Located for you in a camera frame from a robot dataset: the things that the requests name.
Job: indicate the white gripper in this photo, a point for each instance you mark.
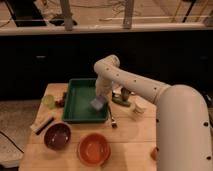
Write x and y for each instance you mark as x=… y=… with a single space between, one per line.
x=103 y=86

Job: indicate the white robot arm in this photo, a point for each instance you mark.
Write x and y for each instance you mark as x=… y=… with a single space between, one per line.
x=183 y=129

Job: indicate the green plastic tray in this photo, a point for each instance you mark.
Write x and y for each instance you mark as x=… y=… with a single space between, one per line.
x=77 y=108

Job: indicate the green toy with figures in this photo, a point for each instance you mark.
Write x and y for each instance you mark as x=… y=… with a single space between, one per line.
x=122 y=98

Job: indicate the metal fork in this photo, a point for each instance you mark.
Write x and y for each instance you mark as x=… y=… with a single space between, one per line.
x=113 y=121

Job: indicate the white cup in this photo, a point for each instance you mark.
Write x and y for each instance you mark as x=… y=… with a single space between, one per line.
x=137 y=110

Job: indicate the dark red small toy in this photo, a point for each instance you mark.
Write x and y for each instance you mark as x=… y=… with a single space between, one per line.
x=60 y=103

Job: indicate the yellow-green cup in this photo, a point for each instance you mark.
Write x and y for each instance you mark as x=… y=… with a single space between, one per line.
x=48 y=101

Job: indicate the wooden table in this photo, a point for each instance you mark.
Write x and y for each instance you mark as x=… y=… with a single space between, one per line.
x=131 y=142

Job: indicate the orange bowl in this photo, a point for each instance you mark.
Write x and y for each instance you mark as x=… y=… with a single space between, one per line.
x=93 y=150

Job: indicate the purple bowl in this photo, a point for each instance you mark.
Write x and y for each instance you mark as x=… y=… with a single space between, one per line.
x=57 y=136

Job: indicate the orange fruit toy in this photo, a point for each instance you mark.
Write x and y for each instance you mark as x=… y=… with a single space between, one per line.
x=153 y=154

